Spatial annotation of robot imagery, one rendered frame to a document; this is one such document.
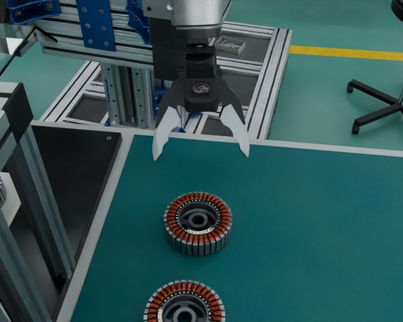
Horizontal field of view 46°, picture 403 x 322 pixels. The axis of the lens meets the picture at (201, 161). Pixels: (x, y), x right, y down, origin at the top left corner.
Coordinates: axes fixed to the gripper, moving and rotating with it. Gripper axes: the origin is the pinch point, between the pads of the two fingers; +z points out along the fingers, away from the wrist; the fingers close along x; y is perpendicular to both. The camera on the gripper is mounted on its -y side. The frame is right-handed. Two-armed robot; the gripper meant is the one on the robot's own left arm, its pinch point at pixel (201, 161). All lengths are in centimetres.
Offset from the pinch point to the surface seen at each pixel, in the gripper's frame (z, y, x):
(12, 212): 8.4, 2.1, 31.4
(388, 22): -6, 218, -118
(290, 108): 27, 148, -46
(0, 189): 4.6, 2.9, 33.0
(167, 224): 10.1, -1.3, 5.7
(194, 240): 11.4, -4.5, 1.6
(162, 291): 15.0, -12.5, 6.5
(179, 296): 15.9, -12.6, 4.1
